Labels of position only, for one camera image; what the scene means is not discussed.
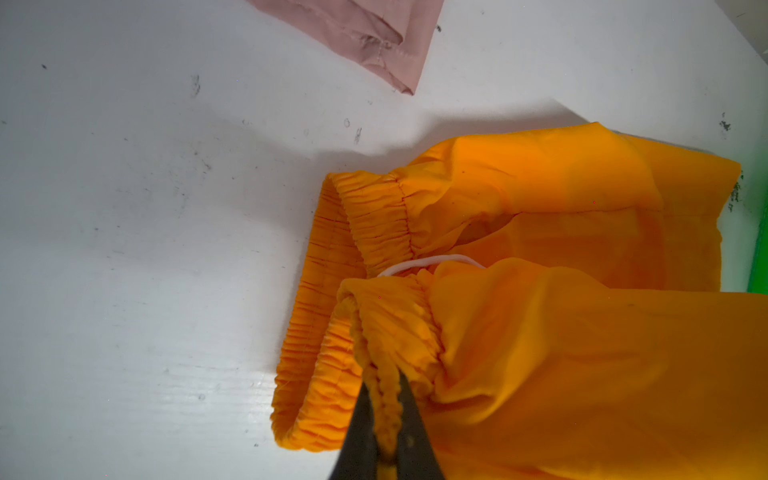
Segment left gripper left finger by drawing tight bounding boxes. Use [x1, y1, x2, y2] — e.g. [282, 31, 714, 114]
[329, 383, 378, 480]

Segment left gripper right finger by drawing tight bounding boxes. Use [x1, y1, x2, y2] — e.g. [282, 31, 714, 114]
[396, 372, 445, 480]

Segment orange shorts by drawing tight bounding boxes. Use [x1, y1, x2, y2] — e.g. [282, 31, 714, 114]
[270, 123, 767, 479]

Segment pink shorts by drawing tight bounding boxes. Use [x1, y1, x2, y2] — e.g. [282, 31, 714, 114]
[252, 0, 443, 95]

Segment green plastic basket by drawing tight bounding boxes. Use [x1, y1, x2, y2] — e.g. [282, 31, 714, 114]
[748, 204, 768, 295]

